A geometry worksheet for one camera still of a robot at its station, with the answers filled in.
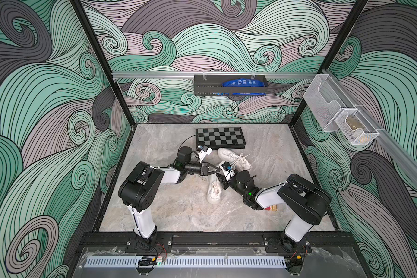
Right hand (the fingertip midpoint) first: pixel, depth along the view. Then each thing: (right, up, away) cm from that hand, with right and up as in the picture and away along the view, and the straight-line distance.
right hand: (220, 168), depth 88 cm
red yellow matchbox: (+25, -18, -7) cm, 31 cm away
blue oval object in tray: (+13, +46, +4) cm, 48 cm away
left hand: (-1, 0, -6) cm, 6 cm away
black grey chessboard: (+9, +16, +19) cm, 26 cm away
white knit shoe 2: (-3, -11, -5) cm, 12 cm away
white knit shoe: (+11, +3, +4) cm, 12 cm away
